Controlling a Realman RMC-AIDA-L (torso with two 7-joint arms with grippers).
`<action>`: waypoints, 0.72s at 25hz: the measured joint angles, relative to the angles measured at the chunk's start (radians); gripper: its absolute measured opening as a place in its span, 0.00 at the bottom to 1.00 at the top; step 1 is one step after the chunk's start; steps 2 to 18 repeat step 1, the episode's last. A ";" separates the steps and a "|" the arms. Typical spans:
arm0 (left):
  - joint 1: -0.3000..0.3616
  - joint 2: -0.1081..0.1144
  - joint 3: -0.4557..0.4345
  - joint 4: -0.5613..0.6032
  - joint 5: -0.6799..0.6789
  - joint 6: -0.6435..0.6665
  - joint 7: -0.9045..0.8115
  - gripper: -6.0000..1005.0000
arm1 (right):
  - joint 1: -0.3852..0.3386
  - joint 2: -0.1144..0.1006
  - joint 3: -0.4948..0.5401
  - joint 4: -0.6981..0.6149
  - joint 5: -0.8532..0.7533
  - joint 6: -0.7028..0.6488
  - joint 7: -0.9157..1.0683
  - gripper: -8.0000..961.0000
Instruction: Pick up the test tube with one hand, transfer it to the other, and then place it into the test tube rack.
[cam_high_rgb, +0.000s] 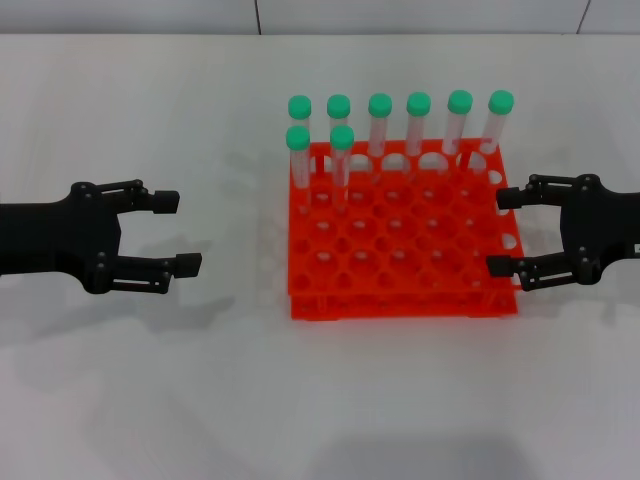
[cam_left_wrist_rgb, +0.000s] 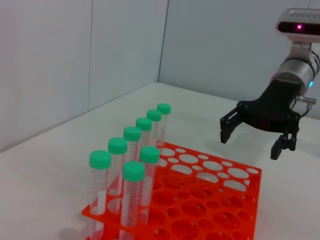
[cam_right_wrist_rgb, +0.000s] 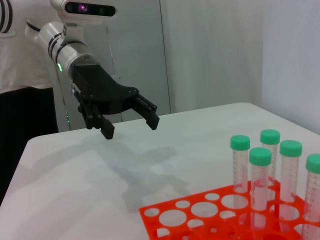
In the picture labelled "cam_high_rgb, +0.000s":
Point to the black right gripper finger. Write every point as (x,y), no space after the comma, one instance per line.
(500,266)
(510,198)

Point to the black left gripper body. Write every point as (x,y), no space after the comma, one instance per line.
(65,240)

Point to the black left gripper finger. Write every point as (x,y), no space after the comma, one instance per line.
(165,202)
(187,265)

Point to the green capped test tube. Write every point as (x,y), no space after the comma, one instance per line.
(380,104)
(342,137)
(298,137)
(460,101)
(338,106)
(500,101)
(418,103)
(299,106)

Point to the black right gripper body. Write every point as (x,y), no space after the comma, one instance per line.
(595,225)

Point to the orange test tube rack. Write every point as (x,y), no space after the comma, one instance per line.
(400,250)

